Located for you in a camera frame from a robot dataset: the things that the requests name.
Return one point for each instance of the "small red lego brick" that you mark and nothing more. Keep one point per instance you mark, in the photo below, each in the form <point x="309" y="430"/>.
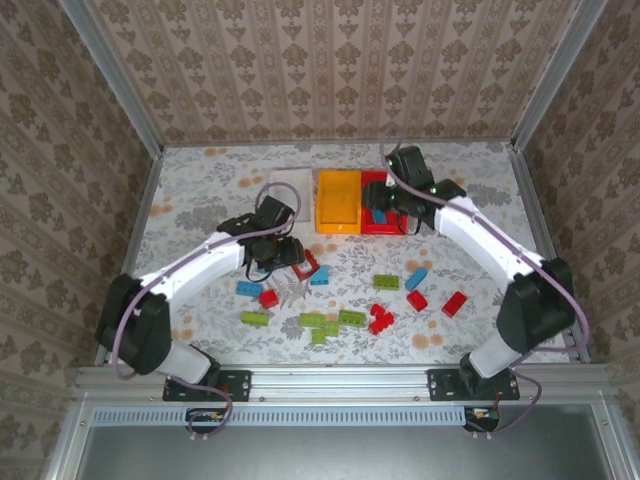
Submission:
<point x="376" y="310"/>

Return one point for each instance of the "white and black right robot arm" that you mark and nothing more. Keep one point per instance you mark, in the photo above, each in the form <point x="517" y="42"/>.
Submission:
<point x="480" y="235"/>

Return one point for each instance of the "red plastic container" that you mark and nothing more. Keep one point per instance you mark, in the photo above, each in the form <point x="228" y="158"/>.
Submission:
<point x="387" y="229"/>

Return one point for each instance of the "yellow plastic container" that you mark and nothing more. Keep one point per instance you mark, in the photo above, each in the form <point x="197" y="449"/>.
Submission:
<point x="337" y="200"/>

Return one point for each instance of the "white plastic container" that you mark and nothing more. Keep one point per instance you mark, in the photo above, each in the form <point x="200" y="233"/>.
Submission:
<point x="290" y="180"/>

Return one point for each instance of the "small black connector board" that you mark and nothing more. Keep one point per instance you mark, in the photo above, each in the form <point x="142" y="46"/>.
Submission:
<point x="205" y="416"/>
<point x="481" y="417"/>

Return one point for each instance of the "grey metal panel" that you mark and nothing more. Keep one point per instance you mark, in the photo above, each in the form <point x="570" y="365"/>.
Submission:
<point x="325" y="455"/>

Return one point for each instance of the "thin aluminium wall rail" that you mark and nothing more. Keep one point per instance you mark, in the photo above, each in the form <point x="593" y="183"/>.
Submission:
<point x="325" y="143"/>

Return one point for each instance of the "aluminium side rail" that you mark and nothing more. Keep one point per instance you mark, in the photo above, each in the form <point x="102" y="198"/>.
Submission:
<point x="530" y="200"/>
<point x="145" y="210"/>

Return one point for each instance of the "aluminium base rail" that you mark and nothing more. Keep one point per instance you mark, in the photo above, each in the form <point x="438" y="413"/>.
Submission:
<point x="340" y="380"/>

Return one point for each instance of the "aluminium frame post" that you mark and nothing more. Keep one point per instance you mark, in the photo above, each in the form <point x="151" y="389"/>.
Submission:
<point x="110" y="75"/>
<point x="560" y="75"/>

